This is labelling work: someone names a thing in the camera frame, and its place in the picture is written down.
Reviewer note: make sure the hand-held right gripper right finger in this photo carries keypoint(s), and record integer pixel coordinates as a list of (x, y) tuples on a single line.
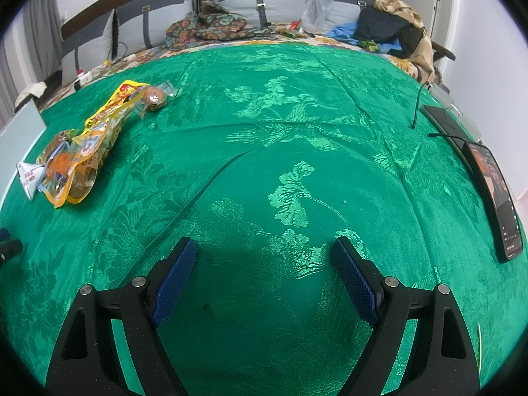
[(357, 284)]

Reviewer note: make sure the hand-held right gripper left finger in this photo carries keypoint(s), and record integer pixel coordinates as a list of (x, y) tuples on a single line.
[(173, 288)]

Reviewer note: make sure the white storage box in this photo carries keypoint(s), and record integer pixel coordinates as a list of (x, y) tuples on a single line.
[(16, 140)]

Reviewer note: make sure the white triangular snack packet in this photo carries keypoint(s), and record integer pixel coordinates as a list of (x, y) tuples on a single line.
[(29, 177)]

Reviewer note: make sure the large yellow clear snack bag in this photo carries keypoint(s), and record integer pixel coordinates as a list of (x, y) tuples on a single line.
[(95, 144)]

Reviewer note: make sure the white cloth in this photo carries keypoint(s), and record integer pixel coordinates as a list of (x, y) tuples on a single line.
[(31, 93)]

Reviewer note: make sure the green patterned blanket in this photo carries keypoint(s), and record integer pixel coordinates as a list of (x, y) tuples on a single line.
[(268, 152)]

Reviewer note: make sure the smartphone with lit screen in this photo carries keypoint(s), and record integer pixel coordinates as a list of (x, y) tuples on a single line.
[(499, 202)]

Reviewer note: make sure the white power strip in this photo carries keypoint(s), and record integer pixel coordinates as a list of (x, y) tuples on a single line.
[(82, 79)]

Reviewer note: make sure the grey curtain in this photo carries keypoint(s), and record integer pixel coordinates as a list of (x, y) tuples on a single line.
[(24, 57)]

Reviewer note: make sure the clear wrapped bread packet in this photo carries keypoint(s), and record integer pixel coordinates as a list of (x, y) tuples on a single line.
[(154, 99)]

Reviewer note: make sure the clear eyeglasses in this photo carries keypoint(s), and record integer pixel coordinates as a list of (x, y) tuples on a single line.
[(447, 97)]

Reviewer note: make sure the floral bedsheet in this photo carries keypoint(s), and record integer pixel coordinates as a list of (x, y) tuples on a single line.
[(136, 55)]

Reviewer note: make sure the small green item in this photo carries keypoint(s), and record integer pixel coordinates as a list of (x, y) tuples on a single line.
[(370, 45)]

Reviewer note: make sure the beige patterned scarf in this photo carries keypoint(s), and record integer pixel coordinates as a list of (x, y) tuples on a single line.
[(423, 53)]

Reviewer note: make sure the dark chair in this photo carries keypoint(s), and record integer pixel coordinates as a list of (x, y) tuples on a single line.
[(444, 51)]

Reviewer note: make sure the blue cloth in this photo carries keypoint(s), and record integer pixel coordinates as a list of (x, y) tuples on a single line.
[(342, 33)]

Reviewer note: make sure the black jacket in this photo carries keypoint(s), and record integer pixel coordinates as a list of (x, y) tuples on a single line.
[(383, 27)]

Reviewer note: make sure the small colourful wrappers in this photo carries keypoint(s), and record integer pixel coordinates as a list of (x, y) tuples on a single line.
[(288, 28)]

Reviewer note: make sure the dark floral garment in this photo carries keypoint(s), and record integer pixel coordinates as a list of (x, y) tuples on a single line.
[(218, 24)]

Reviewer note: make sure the clear plastic bag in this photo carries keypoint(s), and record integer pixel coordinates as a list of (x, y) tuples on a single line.
[(317, 12)]

